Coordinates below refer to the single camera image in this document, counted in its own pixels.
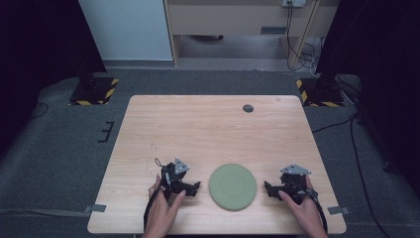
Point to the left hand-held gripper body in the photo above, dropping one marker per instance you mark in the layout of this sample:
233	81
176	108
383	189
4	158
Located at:
173	180

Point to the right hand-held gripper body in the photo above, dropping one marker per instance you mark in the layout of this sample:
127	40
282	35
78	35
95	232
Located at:
294	183

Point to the person's left hand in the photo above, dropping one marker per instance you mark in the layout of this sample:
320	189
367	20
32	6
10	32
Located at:
163	211

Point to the person's right hand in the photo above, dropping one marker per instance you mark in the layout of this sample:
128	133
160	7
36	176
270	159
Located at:
305	214

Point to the green round plate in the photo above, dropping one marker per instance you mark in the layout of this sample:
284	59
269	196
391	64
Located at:
232	186

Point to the grey tape strip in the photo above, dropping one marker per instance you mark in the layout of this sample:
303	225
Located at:
338	210
95	208

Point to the black striped stand base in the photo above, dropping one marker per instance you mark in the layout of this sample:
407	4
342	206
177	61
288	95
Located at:
94	92
318	94

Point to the black curtain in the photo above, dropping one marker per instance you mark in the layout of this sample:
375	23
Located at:
39	49
379	66

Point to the white panel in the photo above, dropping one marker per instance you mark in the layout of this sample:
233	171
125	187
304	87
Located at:
128	29

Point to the grey wall socket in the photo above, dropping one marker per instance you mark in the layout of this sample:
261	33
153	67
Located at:
293	2

